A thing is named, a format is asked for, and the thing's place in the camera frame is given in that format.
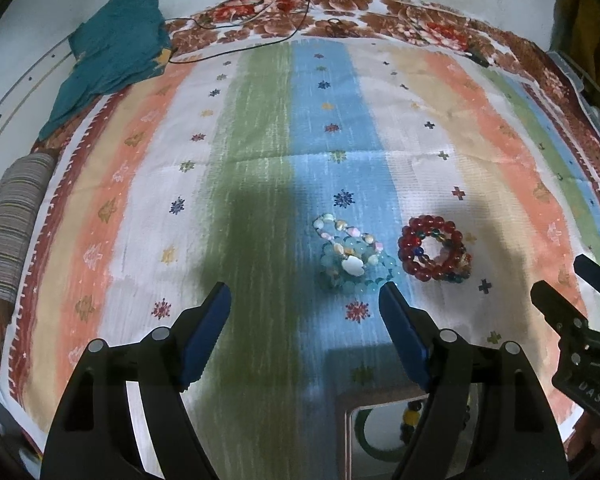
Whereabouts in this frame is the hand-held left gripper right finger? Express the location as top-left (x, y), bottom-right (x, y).
top-left (377, 281), bottom-right (571, 480)

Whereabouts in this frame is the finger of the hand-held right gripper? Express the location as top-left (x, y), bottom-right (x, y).
top-left (530, 280), bottom-right (589, 335)
top-left (574, 254), bottom-right (600, 307)

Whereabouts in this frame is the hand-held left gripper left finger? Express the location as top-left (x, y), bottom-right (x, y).
top-left (40, 282), bottom-right (233, 480)

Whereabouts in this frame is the aqua bead bracelet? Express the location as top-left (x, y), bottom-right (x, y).
top-left (320, 240), bottom-right (406, 292)

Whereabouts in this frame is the multicoloured bead bracelet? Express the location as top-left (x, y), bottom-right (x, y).
top-left (414, 227), bottom-right (473, 285)

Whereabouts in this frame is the shell bead bracelet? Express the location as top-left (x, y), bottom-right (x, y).
top-left (314, 213), bottom-right (385, 277)

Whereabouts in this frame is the red bead bracelet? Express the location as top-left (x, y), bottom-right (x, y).
top-left (398, 214), bottom-right (473, 281)

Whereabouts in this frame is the wooden jewelry box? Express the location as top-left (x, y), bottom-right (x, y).
top-left (334, 384), bottom-right (483, 480)

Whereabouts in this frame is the green bangle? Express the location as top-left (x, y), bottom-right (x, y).
top-left (356, 407), bottom-right (417, 462)

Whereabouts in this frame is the striped pastel blanket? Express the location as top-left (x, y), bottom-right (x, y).
top-left (0, 35), bottom-right (600, 480)

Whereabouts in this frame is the clear plastic container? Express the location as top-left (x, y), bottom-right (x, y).
top-left (546, 50), bottom-right (600, 147)

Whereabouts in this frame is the grey striped pillow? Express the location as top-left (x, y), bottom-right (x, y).
top-left (0, 152), bottom-right (57, 313)

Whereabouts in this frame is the small black device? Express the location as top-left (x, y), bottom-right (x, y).
top-left (461, 44), bottom-right (492, 67)

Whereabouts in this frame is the yellow cloth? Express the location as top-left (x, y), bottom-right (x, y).
top-left (554, 0), bottom-right (600, 88)

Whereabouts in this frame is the teal cloth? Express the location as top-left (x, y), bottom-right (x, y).
top-left (37, 0), bottom-right (173, 143)

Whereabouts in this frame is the yellow and black bead bracelet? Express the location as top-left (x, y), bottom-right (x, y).
top-left (399, 399), bottom-right (427, 443)

